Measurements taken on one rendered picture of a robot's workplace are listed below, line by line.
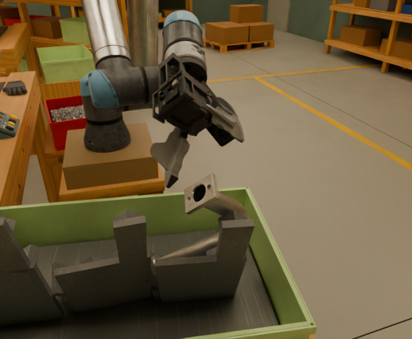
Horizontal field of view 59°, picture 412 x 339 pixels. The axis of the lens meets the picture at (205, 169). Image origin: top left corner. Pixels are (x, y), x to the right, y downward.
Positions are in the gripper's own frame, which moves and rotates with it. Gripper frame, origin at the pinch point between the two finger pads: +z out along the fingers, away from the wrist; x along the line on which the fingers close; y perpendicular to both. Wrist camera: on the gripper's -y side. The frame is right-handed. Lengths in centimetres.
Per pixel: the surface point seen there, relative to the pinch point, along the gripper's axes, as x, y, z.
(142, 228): -8.9, 4.6, 7.4
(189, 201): -2.0, 1.8, 5.3
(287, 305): -6.2, -26.8, 14.4
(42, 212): -48, 2, -14
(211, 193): 1.9, 1.8, 5.9
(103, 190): -55, -18, -32
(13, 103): -106, -1, -97
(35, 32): -257, -42, -361
